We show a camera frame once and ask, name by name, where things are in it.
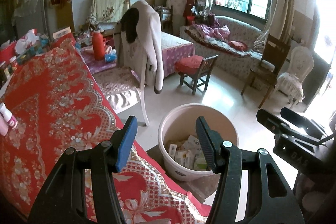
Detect red basin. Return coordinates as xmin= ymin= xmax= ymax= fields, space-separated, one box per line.
xmin=0 ymin=42 xmax=17 ymax=58

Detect pink bottle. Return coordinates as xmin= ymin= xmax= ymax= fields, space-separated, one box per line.
xmin=0 ymin=114 xmax=9 ymax=136

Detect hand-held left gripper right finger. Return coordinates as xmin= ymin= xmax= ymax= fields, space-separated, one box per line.
xmin=196 ymin=116 xmax=305 ymax=224

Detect blue plastic bag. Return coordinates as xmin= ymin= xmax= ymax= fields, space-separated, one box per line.
xmin=104 ymin=49 xmax=117 ymax=63

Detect white orange snack bag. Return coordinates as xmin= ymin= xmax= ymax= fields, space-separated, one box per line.
xmin=181 ymin=135 xmax=201 ymax=151

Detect floral cloth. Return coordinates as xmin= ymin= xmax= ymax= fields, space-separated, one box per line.
xmin=91 ymin=0 xmax=131 ymax=22

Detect red stool cushion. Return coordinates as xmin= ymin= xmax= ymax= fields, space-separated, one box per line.
xmin=175 ymin=56 xmax=204 ymax=75

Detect beige curtain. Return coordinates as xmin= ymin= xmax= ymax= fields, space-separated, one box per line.
xmin=253 ymin=0 xmax=296 ymax=51

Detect dark wooden chair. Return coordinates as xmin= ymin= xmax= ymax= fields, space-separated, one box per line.
xmin=241 ymin=34 xmax=291 ymax=109

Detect pink clothes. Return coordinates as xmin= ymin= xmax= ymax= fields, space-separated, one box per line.
xmin=193 ymin=23 xmax=231 ymax=42

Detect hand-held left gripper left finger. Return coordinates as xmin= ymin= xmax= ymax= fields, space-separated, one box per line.
xmin=28 ymin=115 xmax=138 ymax=224

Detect cardboard box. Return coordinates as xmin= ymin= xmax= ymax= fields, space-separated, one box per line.
xmin=52 ymin=26 xmax=72 ymax=41

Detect low bed with purple cloth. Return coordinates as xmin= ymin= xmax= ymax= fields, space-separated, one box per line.
xmin=160 ymin=31 xmax=195 ymax=77

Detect white ornate chair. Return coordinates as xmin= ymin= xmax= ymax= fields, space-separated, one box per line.
xmin=273 ymin=46 xmax=315 ymax=110

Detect red sofa cushion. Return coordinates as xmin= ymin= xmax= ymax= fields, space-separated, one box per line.
xmin=228 ymin=40 xmax=248 ymax=52

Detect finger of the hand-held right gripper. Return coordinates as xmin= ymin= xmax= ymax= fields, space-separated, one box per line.
xmin=280 ymin=107 xmax=327 ymax=139
xmin=256 ymin=109 xmax=292 ymax=139

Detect floral sofa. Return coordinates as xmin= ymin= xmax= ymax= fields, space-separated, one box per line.
xmin=180 ymin=15 xmax=279 ymax=77

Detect beige plastic bucket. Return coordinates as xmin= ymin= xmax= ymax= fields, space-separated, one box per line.
xmin=158 ymin=103 xmax=239 ymax=182

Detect small wooden stool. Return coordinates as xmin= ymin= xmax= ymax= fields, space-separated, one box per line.
xmin=179 ymin=55 xmax=219 ymax=95

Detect red floral tablecloth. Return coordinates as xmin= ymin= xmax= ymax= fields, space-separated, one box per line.
xmin=0 ymin=32 xmax=213 ymax=224

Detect white bottle with red label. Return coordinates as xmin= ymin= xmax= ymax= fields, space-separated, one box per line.
xmin=0 ymin=103 xmax=18 ymax=129

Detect white plastic bag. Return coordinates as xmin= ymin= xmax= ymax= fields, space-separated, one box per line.
xmin=14 ymin=30 xmax=37 ymax=54

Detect red thermos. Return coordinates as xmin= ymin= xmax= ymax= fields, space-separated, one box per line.
xmin=91 ymin=30 xmax=108 ymax=61

